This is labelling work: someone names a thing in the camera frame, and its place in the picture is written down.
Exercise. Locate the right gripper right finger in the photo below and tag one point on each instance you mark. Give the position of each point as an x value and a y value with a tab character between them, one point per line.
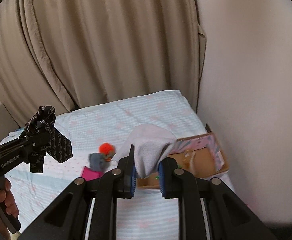
208	209

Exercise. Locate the light blue checked bedspread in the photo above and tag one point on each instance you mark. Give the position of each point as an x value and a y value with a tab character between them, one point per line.
145	216

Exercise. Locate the beige curtain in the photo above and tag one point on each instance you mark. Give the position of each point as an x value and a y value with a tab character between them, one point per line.
72	54

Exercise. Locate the black patterned cloth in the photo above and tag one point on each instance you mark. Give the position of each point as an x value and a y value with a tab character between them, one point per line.
59	147

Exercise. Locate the grey sofa armrest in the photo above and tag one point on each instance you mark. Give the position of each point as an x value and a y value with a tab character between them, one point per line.
7	123

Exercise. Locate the person's left hand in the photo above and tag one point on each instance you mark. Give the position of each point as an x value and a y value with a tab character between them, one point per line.
7	197

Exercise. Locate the orange pompom toy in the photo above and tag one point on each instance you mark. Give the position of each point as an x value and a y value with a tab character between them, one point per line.
107	150

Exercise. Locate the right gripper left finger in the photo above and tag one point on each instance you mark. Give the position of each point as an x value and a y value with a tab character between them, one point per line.
86	209

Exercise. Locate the white cloth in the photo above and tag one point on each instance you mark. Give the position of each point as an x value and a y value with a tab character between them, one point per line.
151	145

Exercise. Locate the grey soft cloth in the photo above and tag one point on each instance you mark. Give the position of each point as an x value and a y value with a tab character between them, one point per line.
98	161

